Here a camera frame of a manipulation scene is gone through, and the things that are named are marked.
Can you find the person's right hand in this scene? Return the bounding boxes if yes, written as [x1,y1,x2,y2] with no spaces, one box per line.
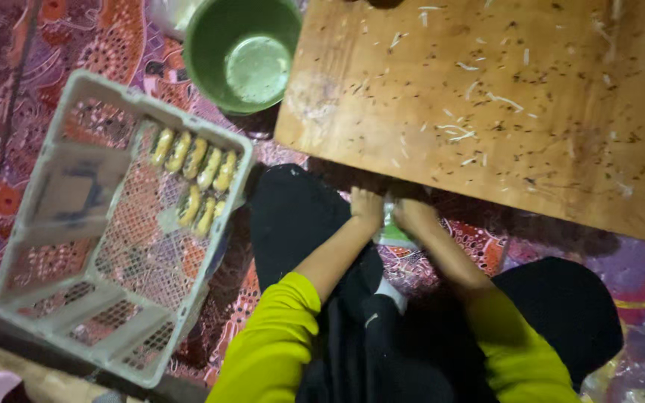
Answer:
[391,196,439,236]

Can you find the person's left hand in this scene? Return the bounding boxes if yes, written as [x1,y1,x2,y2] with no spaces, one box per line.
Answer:
[349,187,386,231]

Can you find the green and white plastic packet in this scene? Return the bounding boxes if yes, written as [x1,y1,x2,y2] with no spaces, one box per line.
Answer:
[378,203,421,250]

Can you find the person's black trousers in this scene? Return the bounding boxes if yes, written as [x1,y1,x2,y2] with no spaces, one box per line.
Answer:
[247,163,624,403]

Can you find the low wooden table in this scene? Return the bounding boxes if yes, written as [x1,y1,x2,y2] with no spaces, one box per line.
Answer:
[274,0,645,245]

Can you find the rows of wrapped yellow snacks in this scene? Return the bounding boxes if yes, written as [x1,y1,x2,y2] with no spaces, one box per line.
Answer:
[150,128,238,237]

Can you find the person's yellow long-sleeved shirt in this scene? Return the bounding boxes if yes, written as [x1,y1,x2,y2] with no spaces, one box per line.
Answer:
[206,271,582,403]

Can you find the green plastic bucket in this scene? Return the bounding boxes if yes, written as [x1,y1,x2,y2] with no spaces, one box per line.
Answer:
[183,0,304,116]

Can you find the white plastic bag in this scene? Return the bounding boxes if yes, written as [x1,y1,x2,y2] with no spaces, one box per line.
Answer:
[148,0,206,41]

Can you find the clear plastic bag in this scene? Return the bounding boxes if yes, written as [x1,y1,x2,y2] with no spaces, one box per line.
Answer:
[580,325,645,403]

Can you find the white plastic lattice crate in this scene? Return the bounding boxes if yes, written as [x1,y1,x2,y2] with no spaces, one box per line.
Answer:
[0,69,255,389]

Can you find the red and purple patterned mat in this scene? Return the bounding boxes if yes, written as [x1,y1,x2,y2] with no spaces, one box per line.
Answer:
[0,0,645,403]

